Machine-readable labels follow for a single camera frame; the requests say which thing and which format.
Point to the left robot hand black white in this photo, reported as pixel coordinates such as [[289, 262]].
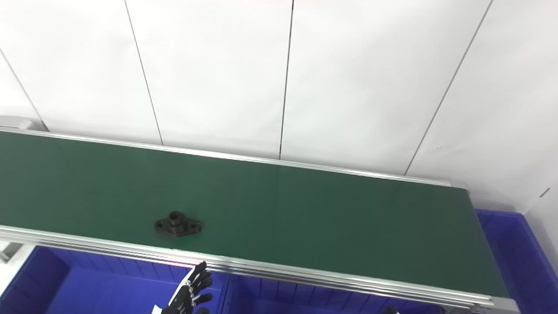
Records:
[[192, 290]]

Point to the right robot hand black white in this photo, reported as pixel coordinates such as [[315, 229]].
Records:
[[391, 310]]

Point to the black flange part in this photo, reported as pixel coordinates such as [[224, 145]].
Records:
[[176, 224]]

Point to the green conveyor belt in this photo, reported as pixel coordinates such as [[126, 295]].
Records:
[[305, 272], [305, 218]]

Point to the long blue plastic bin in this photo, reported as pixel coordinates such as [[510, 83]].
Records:
[[523, 261]]

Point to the grey conveyor end housing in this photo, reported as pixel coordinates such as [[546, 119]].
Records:
[[15, 123]]

